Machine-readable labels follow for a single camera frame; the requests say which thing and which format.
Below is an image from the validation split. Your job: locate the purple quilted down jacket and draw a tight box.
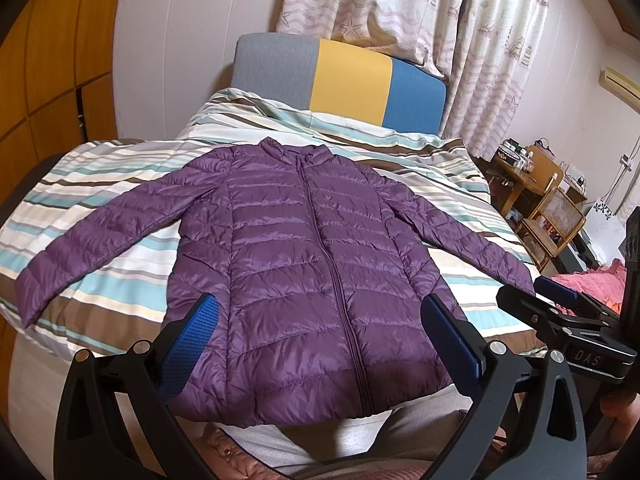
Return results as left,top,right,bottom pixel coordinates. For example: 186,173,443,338
14,136,536,428

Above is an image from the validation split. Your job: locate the person's right hand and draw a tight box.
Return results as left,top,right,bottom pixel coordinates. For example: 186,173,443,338
600,391,639,425

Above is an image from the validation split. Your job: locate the pink blanket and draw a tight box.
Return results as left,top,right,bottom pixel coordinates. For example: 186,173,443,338
552,259,627,313

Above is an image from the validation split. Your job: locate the wooden chair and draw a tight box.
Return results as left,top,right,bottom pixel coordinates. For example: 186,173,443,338
516,186,586,271

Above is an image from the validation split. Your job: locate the white paper bag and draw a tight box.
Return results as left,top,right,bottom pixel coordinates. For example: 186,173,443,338
582,198,626,266

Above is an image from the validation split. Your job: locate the wooden desk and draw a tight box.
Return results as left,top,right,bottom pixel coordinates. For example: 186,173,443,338
485,145,587,218

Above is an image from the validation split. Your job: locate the striped bed duvet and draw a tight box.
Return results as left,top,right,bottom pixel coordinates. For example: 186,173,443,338
1,88,538,360

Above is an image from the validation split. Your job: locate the white patterned curtain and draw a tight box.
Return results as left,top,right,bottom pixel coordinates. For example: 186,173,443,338
276,0,549,160

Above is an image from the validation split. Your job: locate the grey yellow blue headboard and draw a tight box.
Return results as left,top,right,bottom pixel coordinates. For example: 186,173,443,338
231,32,446,134

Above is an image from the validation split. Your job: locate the wooden wardrobe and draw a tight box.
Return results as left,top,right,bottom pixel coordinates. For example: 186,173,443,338
1,0,118,198

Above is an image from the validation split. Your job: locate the wall air conditioner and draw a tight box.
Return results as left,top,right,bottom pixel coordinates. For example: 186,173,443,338
600,67,640,113

